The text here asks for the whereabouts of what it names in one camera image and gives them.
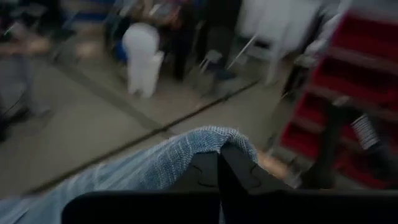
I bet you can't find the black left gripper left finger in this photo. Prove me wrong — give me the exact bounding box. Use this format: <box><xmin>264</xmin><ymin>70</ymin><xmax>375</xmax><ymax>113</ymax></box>
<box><xmin>61</xmin><ymin>151</ymin><xmax>221</xmax><ymax>224</ymax></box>

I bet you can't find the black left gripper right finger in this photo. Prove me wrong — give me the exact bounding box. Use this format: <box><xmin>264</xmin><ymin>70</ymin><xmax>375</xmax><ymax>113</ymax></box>
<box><xmin>220</xmin><ymin>142</ymin><xmax>398</xmax><ymax>224</ymax></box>

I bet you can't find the light blue knit garment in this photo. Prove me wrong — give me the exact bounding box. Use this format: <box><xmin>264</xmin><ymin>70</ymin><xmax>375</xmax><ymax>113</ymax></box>
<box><xmin>0</xmin><ymin>126</ymin><xmax>259</xmax><ymax>224</ymax></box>

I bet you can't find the red plastic bin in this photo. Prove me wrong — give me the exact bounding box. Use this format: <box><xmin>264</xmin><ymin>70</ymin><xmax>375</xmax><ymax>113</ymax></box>
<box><xmin>310</xmin><ymin>57</ymin><xmax>398</xmax><ymax>106</ymax></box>
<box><xmin>279</xmin><ymin>93</ymin><xmax>398</xmax><ymax>189</ymax></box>
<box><xmin>331</xmin><ymin>11</ymin><xmax>398</xmax><ymax>68</ymax></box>

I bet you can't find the white plastic chair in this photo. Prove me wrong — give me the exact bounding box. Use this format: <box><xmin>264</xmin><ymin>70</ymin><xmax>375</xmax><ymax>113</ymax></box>
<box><xmin>122</xmin><ymin>23</ymin><xmax>165</xmax><ymax>99</ymax></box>

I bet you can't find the small whiteboard on stand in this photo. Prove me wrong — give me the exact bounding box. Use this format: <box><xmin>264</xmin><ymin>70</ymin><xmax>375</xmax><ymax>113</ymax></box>
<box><xmin>226</xmin><ymin>0</ymin><xmax>324</xmax><ymax>85</ymax></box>

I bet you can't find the metal wire shelf rack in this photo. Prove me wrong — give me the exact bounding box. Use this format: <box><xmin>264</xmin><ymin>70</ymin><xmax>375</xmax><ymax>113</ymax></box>
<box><xmin>264</xmin><ymin>0</ymin><xmax>398</xmax><ymax>190</ymax></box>

